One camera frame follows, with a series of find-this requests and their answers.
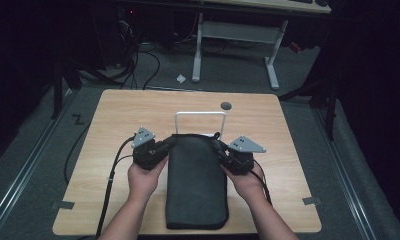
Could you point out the white-framed desk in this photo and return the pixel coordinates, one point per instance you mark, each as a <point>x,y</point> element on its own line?
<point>238,31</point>

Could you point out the white paper scrap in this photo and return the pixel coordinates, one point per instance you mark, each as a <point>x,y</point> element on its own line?
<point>181,78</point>

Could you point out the person's right hand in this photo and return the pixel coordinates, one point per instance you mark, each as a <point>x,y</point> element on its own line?
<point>246,185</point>

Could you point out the small red object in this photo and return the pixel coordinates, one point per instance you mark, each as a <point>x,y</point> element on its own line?
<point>295,47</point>

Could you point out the white slotted towel rack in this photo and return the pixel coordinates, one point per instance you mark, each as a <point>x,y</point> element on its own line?
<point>200,114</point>

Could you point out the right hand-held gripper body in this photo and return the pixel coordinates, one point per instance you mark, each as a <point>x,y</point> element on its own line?
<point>243,156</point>

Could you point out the person's left hand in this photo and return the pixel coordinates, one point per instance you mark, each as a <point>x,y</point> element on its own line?
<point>144,181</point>

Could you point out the black metal stand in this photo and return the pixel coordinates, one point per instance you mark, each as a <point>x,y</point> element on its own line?
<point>329,106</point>
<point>57,90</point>

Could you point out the grey round table grommet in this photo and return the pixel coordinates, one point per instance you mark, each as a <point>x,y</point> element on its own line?
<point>226,106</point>

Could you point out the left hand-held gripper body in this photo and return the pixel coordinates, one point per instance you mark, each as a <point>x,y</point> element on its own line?
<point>148,151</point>

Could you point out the grey tape strip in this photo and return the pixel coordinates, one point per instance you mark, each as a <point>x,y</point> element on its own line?
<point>312,200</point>
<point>63,205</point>

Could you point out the metal floor rail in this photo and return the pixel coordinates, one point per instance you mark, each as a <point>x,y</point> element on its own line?
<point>28,166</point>
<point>344,176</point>

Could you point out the dark grey towel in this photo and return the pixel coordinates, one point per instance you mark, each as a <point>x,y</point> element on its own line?
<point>196,183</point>

